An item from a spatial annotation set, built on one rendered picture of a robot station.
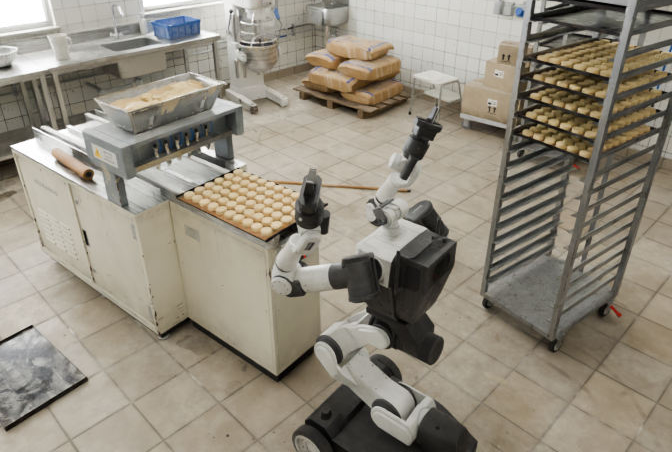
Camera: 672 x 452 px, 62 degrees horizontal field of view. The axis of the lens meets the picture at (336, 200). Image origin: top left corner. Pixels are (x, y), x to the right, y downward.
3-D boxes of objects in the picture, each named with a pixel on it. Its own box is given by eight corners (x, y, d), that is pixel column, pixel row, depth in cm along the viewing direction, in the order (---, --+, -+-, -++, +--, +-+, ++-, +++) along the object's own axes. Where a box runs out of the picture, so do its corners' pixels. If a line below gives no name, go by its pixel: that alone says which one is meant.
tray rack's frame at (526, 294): (551, 355, 294) (641, -1, 207) (475, 304, 330) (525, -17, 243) (616, 307, 327) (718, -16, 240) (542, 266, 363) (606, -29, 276)
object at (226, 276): (188, 328, 317) (164, 189, 273) (234, 298, 340) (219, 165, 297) (277, 389, 278) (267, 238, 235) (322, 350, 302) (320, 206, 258)
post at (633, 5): (551, 341, 291) (637, -1, 208) (546, 338, 293) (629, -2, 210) (555, 339, 292) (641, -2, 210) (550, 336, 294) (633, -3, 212)
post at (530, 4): (483, 297, 322) (534, -16, 240) (479, 294, 324) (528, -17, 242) (487, 295, 324) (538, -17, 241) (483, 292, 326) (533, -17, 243)
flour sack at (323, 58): (329, 73, 623) (329, 57, 614) (303, 65, 648) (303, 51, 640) (372, 60, 667) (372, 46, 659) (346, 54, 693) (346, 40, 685)
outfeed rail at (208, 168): (86, 122, 366) (83, 112, 363) (90, 121, 368) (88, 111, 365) (319, 223, 256) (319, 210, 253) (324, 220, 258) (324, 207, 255)
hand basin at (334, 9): (369, 53, 698) (372, -42, 645) (348, 59, 674) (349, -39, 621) (315, 40, 759) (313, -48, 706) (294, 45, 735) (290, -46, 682)
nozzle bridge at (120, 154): (96, 194, 281) (80, 130, 264) (208, 148, 330) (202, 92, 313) (134, 215, 262) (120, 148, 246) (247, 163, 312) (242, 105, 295)
